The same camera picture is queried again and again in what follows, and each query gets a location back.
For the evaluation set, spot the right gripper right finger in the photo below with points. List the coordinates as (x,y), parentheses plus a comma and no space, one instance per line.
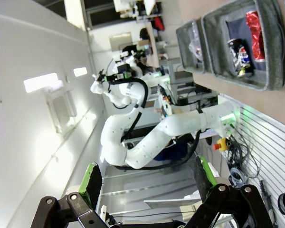
(228,209)

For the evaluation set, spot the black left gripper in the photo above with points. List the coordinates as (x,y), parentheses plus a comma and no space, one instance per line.
(120,76)

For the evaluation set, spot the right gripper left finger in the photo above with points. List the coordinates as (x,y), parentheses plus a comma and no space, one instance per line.
(90,187)

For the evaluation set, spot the clear plastic bottle blue cap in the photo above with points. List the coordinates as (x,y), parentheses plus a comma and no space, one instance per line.
(196,51)

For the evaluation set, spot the crushed black drink can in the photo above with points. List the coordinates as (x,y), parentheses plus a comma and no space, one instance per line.
(240,57)

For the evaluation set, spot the crushed red drink can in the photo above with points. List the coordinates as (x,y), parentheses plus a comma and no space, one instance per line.
(256,35)

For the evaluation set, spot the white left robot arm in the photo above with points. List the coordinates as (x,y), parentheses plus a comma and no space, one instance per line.
(180,123)

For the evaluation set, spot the small ceiling light panel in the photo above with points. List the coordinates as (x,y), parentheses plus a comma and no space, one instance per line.
(80,71)

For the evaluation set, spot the yellow red emergency stop button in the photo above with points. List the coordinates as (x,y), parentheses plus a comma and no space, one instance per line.
(221,145)

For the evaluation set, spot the grey fabric basket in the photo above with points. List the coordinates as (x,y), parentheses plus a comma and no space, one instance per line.
(273,47)
(187,64)

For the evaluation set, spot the white ceiling fixture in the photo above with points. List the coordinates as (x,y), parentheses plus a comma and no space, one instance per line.
(59,111)

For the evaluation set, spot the slotted aluminium panel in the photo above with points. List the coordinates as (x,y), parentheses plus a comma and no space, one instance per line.
(275,147)

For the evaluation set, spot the large ceiling light panel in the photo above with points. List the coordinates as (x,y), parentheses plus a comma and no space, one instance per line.
(40,82)

